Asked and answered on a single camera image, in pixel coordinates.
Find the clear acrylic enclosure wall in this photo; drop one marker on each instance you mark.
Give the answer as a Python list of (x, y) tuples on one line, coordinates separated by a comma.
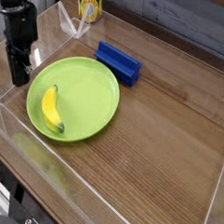
[(160, 160)]

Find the green round plate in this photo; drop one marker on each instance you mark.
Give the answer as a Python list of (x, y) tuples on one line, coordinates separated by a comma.
[(87, 98)]

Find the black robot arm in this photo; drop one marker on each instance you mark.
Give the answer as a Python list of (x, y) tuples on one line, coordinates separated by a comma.
[(20, 32)]

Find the yellow labelled tin can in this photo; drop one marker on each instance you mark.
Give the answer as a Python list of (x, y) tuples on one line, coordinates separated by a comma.
[(94, 9)]

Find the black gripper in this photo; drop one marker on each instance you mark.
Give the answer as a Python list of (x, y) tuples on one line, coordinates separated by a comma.
[(20, 32)]

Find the clear acrylic corner bracket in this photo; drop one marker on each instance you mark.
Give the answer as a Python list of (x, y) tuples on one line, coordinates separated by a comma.
[(73, 26)]

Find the blue plastic block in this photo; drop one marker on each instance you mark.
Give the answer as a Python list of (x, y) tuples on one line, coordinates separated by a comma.
[(122, 65)]

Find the yellow toy banana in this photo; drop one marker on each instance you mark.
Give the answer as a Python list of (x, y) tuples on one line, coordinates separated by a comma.
[(50, 112)]

